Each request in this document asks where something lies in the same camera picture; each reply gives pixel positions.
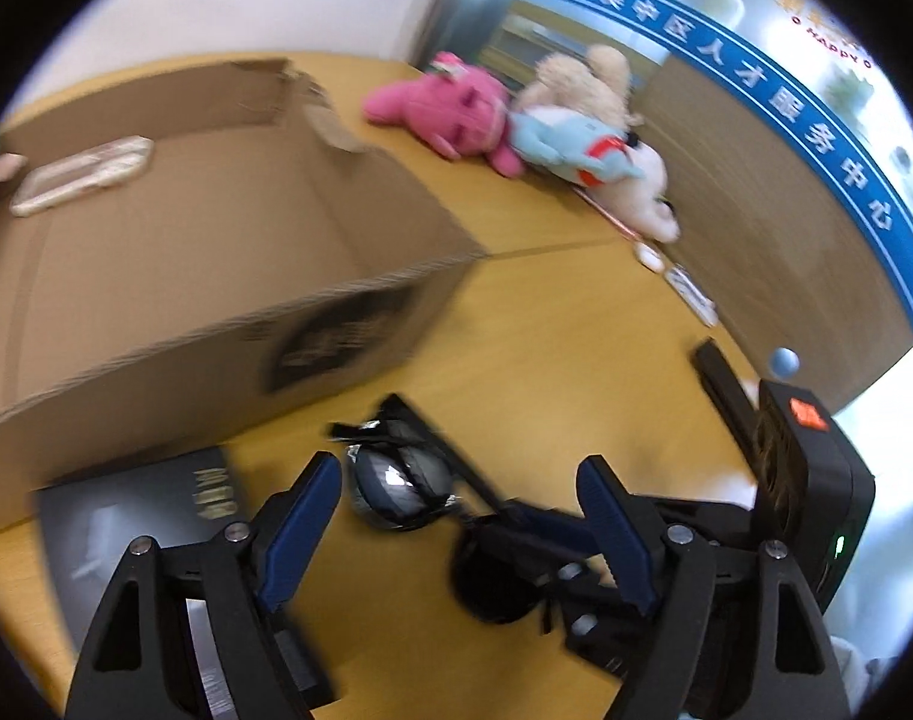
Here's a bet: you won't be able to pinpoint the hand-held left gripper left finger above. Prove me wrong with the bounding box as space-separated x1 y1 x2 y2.
66 451 343 720

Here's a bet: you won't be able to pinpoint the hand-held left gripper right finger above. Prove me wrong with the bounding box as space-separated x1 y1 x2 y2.
574 454 836 720

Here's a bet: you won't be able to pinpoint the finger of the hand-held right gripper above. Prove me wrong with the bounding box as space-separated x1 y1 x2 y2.
535 551 637 683
463 499 603 556

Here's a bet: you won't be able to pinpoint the black sunglasses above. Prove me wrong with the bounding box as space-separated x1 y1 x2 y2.
328 394 555 627

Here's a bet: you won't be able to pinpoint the brown cardboard box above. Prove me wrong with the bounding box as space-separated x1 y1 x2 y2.
0 56 495 522

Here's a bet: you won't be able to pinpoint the wooden desktop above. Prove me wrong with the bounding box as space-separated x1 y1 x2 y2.
0 52 840 720

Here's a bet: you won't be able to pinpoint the black book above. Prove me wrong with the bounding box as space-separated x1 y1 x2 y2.
32 446 337 713

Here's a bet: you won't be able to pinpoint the pink translucent pen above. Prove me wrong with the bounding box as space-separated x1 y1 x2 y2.
572 187 645 245

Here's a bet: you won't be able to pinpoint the white dog plush toy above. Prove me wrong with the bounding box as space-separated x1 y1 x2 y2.
598 142 684 245

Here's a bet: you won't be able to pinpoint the light blue plush toy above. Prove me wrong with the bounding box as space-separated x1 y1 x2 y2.
507 106 648 188

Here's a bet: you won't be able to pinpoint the pale pink flat packet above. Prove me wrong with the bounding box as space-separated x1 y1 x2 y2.
10 135 155 217

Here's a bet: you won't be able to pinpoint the pink bear plush toy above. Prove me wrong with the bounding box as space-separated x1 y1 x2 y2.
362 51 528 179

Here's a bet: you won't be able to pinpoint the cream fluffy plush toy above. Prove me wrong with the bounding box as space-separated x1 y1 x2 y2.
516 43 645 128

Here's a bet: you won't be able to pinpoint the blue wall banner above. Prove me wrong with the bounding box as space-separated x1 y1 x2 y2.
478 0 913 301

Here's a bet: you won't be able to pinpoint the grey window frame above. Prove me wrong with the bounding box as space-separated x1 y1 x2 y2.
426 0 517 83

